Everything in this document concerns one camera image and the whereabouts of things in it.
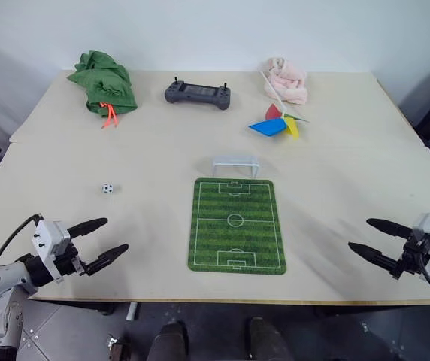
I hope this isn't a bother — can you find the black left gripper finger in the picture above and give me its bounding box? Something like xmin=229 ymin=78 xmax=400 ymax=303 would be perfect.
xmin=66 ymin=217 xmax=109 ymax=239
xmin=85 ymin=243 xmax=130 ymax=276

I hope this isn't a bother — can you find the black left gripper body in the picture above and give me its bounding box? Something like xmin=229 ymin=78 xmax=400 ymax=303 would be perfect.
xmin=53 ymin=240 xmax=89 ymax=278

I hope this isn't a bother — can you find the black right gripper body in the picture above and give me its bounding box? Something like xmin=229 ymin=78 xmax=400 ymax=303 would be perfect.
xmin=392 ymin=229 xmax=430 ymax=281

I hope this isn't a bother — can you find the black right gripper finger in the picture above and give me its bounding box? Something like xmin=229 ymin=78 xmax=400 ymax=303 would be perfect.
xmin=365 ymin=217 xmax=415 ymax=239
xmin=347 ymin=241 xmax=403 ymax=274

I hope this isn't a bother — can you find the green soccer field mat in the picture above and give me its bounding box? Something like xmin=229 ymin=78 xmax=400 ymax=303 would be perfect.
xmin=188 ymin=177 xmax=288 ymax=276

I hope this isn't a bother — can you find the white table leg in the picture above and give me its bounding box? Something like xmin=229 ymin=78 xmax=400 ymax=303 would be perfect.
xmin=125 ymin=301 xmax=141 ymax=323

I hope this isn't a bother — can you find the small dark floor object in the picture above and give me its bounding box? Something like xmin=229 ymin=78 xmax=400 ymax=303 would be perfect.
xmin=104 ymin=333 xmax=126 ymax=359

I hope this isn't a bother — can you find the dark rounded shape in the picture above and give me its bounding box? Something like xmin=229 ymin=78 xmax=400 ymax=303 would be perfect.
xmin=147 ymin=320 xmax=190 ymax=361

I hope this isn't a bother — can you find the colourful paper pinwheel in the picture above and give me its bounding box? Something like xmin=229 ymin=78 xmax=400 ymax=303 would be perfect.
xmin=247 ymin=70 xmax=311 ymax=141

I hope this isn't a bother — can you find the small white toy goal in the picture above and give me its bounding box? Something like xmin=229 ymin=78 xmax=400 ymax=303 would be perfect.
xmin=210 ymin=154 xmax=260 ymax=178

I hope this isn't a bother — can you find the grey handheld remote controller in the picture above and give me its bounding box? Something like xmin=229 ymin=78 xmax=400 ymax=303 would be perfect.
xmin=163 ymin=76 xmax=233 ymax=111

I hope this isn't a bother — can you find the pink fluffy towel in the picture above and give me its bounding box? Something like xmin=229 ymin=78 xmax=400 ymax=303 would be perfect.
xmin=263 ymin=56 xmax=309 ymax=105

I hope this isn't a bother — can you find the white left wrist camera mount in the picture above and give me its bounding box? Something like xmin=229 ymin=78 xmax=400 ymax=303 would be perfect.
xmin=32 ymin=219 xmax=71 ymax=284

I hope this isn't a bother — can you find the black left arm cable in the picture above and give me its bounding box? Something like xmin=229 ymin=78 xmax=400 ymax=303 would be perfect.
xmin=0 ymin=213 xmax=44 ymax=268

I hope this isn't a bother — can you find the green drawstring cloth bag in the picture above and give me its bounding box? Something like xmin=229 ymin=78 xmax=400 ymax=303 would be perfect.
xmin=66 ymin=50 xmax=138 ymax=131

